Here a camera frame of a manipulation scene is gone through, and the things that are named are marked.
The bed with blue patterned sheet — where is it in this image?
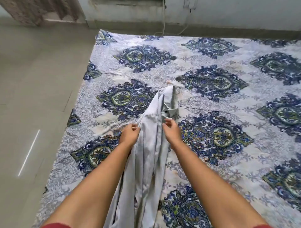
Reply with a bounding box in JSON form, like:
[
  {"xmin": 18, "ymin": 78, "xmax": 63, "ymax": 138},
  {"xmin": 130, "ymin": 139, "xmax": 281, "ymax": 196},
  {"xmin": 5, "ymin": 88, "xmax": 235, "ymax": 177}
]
[{"xmin": 32, "ymin": 29, "xmax": 301, "ymax": 228}]

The white long-sleeved shirt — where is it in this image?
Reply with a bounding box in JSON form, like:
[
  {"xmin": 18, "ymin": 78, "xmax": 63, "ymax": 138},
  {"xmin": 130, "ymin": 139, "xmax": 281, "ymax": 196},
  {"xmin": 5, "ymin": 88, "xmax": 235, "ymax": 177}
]
[{"xmin": 103, "ymin": 85, "xmax": 180, "ymax": 228}]

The white power cable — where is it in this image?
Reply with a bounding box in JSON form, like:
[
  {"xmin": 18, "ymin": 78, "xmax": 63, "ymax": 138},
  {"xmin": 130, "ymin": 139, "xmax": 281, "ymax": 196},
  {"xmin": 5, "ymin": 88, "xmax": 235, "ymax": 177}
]
[{"xmin": 154, "ymin": 0, "xmax": 197, "ymax": 37}]

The patterned curtain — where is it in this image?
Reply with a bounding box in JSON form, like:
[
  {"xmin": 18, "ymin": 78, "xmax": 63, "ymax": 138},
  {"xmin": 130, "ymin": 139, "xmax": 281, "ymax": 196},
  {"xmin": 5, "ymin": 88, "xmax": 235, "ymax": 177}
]
[{"xmin": 7, "ymin": 0, "xmax": 80, "ymax": 26}]

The person's right hand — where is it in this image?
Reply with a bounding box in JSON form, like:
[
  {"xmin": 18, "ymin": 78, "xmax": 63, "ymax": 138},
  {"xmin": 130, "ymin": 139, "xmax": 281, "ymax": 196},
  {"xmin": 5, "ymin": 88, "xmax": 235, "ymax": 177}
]
[{"xmin": 161, "ymin": 118, "xmax": 183, "ymax": 151}]

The person's right forearm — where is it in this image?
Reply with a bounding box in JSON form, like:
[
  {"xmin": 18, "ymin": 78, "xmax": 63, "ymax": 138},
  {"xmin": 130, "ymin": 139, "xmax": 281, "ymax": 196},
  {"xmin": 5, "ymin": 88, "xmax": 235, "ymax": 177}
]
[{"xmin": 170, "ymin": 145, "xmax": 271, "ymax": 228}]

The person's left forearm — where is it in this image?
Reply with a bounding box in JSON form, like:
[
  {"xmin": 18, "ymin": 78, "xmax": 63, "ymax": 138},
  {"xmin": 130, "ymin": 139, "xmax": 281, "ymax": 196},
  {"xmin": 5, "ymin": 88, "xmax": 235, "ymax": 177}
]
[{"xmin": 41, "ymin": 143, "xmax": 132, "ymax": 228}]

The person's left hand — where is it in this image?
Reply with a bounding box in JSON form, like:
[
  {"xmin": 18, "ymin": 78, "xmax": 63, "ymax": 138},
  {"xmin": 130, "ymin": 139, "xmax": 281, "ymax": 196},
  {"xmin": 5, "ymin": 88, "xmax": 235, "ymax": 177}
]
[{"xmin": 119, "ymin": 123, "xmax": 141, "ymax": 153}]

